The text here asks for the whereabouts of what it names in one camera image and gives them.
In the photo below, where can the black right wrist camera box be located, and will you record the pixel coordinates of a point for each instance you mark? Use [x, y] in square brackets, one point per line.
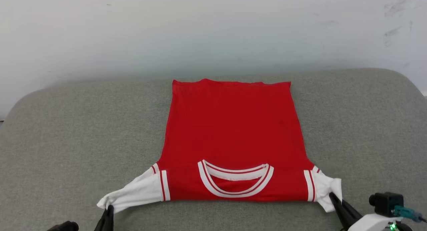
[385, 202]

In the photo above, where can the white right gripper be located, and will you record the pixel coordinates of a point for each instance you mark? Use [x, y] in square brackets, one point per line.
[373, 223]

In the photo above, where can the red shirt with white sleeves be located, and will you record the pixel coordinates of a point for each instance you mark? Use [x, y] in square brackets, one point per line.
[233, 124]

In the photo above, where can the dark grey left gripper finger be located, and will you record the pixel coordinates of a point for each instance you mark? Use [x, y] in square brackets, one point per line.
[101, 223]
[110, 221]

